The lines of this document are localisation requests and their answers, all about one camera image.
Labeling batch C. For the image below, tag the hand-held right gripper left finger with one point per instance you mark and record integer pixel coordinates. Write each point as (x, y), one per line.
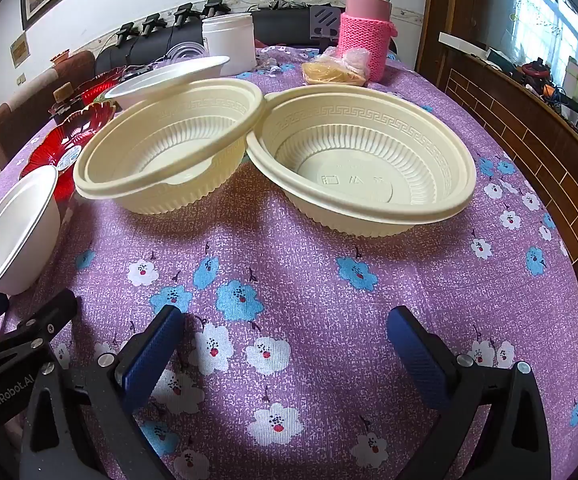
(151, 355)

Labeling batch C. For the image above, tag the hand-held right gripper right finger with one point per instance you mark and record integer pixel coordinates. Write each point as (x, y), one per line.
(419, 355)

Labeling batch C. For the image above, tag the cream ribbed plastic bowl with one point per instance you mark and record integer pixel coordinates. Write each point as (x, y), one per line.
(169, 185)

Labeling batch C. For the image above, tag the red scalloped plate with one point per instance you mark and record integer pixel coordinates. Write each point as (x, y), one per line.
(56, 142)
(96, 91)

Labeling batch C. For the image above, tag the cream plastic bowl lid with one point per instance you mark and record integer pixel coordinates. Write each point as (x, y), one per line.
(349, 175)

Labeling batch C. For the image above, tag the white foam bowl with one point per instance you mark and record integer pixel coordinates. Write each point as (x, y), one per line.
(169, 80)
(14, 240)

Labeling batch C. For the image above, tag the purple floral tablecloth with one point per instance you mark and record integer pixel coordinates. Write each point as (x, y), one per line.
(319, 285)

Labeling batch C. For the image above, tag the brown armchair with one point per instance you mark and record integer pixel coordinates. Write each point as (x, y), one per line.
(19, 105)

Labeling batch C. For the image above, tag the small brown box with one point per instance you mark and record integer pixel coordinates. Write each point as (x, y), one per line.
(65, 92)

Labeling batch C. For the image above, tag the wooden cabinet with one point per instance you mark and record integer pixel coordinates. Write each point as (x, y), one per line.
(534, 150)

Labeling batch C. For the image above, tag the spare black gripper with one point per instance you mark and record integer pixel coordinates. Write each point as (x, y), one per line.
(126, 32)
(184, 12)
(151, 22)
(214, 6)

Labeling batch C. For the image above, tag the clear plastic lid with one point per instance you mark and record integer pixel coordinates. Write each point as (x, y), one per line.
(187, 52)

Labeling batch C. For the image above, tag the clear plastic bag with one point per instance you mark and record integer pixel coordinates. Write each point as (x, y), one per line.
(349, 57)

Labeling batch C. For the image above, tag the pink cup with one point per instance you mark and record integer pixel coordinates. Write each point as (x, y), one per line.
(366, 45)

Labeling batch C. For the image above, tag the white plastic jar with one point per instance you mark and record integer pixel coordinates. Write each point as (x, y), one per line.
(229, 45)

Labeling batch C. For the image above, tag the grey phone stand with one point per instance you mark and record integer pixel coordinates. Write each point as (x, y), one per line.
(325, 19)

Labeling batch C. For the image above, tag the black sofa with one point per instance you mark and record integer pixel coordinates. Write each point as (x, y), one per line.
(279, 27)

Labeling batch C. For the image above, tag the small wall picture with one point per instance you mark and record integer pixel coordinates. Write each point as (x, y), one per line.
(20, 50)

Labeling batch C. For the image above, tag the wooden door frame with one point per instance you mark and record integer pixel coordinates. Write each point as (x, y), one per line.
(436, 10)

